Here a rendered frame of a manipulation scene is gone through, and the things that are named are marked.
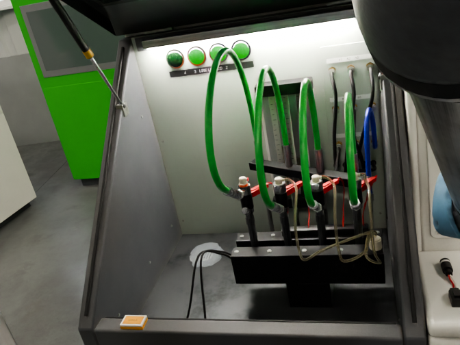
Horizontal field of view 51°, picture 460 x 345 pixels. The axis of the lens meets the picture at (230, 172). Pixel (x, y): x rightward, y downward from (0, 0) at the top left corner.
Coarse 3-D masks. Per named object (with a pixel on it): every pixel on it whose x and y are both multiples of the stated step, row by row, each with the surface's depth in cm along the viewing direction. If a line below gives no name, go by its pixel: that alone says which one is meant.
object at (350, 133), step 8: (344, 96) 92; (344, 104) 89; (352, 104) 99; (344, 112) 88; (352, 112) 100; (344, 120) 87; (352, 120) 87; (352, 128) 86; (352, 136) 85; (352, 144) 85; (352, 152) 84; (352, 160) 84; (352, 168) 84; (352, 176) 85; (352, 184) 85; (352, 192) 86; (352, 200) 88; (352, 208) 98; (360, 208) 99
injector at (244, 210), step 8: (248, 184) 107; (248, 192) 107; (240, 200) 108; (248, 200) 108; (248, 208) 108; (248, 216) 110; (248, 224) 111; (248, 232) 112; (256, 232) 112; (256, 240) 113
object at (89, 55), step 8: (56, 0) 98; (56, 8) 99; (64, 16) 100; (64, 24) 102; (72, 24) 102; (72, 32) 103; (80, 40) 105; (80, 48) 106; (88, 48) 107; (88, 56) 108; (96, 64) 110; (104, 80) 114; (112, 88) 116; (120, 104) 119; (128, 112) 122
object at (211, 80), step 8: (224, 48) 98; (216, 56) 94; (232, 56) 105; (216, 64) 92; (240, 64) 109; (216, 72) 90; (240, 72) 111; (208, 80) 89; (208, 88) 88; (248, 88) 116; (208, 96) 87; (248, 96) 117; (208, 104) 86; (248, 104) 118; (208, 112) 86; (208, 120) 85; (208, 128) 85; (208, 136) 85; (208, 144) 85; (208, 152) 85; (208, 160) 86; (216, 168) 87; (216, 176) 87; (216, 184) 89; (224, 192) 92
